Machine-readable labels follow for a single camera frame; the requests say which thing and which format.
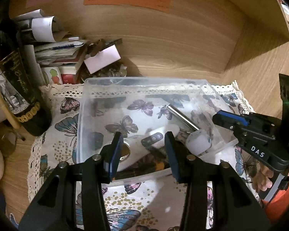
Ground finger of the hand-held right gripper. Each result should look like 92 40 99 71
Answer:
218 110 250 126
212 113 247 138

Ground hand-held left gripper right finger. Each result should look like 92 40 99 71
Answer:
164 132 271 231

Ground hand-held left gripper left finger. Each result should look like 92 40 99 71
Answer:
18 132 124 231

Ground black lighter with orange end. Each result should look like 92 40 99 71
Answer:
125 158 171 174

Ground white handheld device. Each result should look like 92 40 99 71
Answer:
100 124 181 172

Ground white charger plug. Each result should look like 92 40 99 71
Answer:
185 129 213 156

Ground silver metal bar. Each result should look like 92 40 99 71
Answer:
167 104 199 132

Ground clear plastic container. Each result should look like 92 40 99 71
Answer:
76 76 238 181

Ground person's right hand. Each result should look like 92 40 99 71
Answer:
255 165 274 193

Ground butterfly print lace cloth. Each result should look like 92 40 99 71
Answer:
28 80 263 231

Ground pile of small coins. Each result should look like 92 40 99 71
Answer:
94 61 129 78

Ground dark wine bottle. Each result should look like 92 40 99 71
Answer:
0 10 52 136

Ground stack of books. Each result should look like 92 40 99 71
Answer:
24 37 93 85

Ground beige stick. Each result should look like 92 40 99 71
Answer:
0 95 21 130

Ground rolled white papers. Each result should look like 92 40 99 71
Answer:
14 9 63 44

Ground wire frame eyeglasses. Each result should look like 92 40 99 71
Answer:
1 128 26 148

